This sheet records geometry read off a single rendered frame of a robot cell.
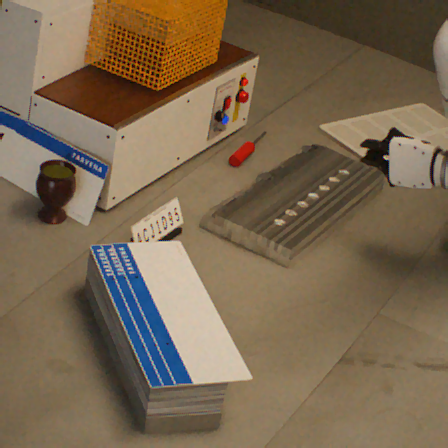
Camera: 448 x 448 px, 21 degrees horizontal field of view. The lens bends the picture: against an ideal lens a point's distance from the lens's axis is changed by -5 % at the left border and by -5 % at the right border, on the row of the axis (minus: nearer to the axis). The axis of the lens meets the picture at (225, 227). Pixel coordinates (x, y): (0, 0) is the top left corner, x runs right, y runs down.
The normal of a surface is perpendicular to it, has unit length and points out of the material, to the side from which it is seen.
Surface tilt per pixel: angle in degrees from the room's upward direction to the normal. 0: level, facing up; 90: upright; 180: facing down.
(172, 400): 90
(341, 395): 0
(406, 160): 90
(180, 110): 90
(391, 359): 0
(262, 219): 0
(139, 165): 90
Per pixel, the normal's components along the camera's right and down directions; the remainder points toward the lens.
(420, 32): -0.47, 0.40
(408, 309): 0.16, -0.84
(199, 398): 0.31, 0.54
